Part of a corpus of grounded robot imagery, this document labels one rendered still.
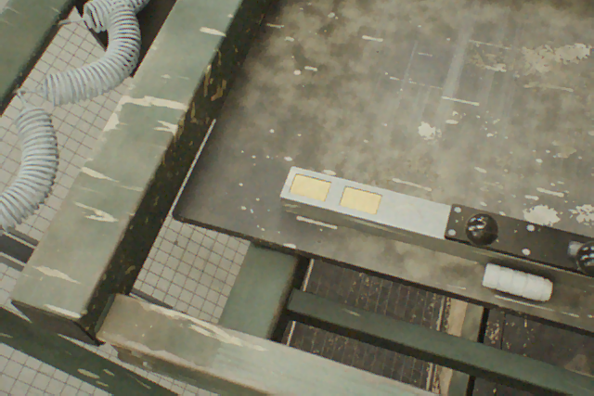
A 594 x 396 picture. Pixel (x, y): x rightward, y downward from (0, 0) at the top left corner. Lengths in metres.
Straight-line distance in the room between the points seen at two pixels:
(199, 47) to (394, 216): 0.37
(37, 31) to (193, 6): 0.47
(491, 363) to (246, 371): 0.32
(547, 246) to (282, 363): 0.35
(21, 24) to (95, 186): 0.61
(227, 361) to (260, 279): 0.16
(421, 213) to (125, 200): 0.38
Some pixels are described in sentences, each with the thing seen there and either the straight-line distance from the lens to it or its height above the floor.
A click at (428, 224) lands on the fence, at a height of 1.53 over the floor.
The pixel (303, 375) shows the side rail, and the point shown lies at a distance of 0.84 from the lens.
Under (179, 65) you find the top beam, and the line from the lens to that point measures 1.02.
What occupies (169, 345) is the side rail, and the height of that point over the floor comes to 1.74.
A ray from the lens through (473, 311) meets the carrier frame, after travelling 2.11.
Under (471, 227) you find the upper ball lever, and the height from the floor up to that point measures 1.55.
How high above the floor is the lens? 1.95
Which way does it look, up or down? 16 degrees down
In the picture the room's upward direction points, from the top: 60 degrees counter-clockwise
